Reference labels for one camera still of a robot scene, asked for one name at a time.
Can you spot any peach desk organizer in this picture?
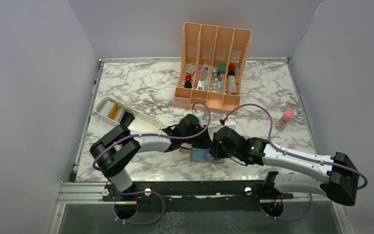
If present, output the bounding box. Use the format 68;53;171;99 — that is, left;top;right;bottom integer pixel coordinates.
174;22;252;114

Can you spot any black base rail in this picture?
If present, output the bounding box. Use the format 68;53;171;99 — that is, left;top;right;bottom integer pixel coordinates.
102;180;293;213

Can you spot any red black stamp right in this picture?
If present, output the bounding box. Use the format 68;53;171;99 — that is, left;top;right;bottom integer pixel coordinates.
227;64;235;76

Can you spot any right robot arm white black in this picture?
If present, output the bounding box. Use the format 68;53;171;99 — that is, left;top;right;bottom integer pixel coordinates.
209;126;359;206

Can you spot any red black stamp left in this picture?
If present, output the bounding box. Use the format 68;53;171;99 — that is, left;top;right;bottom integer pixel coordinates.
184;75;192;89

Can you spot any brown leather card holder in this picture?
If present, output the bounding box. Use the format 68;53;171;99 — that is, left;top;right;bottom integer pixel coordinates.
179;148;224;164

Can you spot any white plastic tray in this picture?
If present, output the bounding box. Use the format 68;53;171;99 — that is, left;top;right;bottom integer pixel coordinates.
94;97;161;132

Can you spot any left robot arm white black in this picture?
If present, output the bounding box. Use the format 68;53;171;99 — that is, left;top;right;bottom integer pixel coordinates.
90;114;212;200

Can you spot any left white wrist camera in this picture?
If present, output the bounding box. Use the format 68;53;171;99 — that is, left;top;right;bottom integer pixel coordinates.
192;110;208;126

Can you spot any stack of cards in tray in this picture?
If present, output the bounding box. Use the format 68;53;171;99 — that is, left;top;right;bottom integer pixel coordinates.
98;100;135;126

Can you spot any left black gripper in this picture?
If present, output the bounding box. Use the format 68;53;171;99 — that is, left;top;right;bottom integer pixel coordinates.
182;125;212;149

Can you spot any green cap bottle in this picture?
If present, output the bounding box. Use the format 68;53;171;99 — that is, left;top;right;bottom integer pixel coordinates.
217;64;226;74

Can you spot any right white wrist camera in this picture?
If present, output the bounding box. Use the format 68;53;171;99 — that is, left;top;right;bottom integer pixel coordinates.
220;118;237;130

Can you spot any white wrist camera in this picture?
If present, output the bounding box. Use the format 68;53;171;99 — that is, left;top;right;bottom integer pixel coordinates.
192;110;208;126
220;118;237;130

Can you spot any pink cap small bottle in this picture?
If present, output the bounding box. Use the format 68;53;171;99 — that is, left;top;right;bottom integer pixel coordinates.
275;110;295;130

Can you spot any red black stamp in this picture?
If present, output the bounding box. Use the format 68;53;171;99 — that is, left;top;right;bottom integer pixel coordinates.
227;64;235;76
184;75;192;89

